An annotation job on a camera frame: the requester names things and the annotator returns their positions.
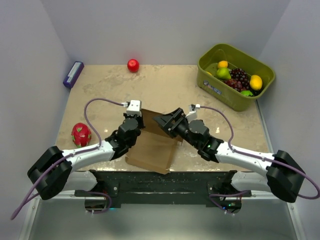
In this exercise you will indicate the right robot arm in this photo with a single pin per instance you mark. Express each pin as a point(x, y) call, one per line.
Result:
point(277, 173)

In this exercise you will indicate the purple rectangular box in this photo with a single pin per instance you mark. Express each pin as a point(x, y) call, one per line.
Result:
point(73, 74)

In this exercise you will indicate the dark purple grapes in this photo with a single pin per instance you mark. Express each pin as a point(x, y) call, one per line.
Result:
point(239, 80)

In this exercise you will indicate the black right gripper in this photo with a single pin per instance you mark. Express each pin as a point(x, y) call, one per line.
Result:
point(178, 115)

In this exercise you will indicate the orange fruit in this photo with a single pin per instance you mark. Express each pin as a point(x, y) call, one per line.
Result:
point(222, 64)

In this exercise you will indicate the green pear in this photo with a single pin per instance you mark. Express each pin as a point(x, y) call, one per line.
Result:
point(223, 73)

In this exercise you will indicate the brown cardboard box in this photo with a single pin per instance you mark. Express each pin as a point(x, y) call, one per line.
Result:
point(154, 150)

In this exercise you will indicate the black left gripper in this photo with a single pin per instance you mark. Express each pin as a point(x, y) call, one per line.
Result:
point(139, 118)

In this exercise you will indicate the yellow lemon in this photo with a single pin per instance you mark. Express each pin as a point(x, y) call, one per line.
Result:
point(256, 82)

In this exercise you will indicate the red apple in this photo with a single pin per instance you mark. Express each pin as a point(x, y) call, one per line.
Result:
point(133, 65)

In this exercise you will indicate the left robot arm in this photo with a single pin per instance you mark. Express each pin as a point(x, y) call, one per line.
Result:
point(49, 174)

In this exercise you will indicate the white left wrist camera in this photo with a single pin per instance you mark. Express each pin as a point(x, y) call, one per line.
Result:
point(134, 108)

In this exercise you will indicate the aluminium frame rail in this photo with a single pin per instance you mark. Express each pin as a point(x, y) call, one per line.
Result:
point(61, 170)

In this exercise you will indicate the green apple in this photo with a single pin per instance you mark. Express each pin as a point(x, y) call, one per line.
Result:
point(247, 93)

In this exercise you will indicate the red dragon fruit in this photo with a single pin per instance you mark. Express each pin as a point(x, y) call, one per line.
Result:
point(81, 135)

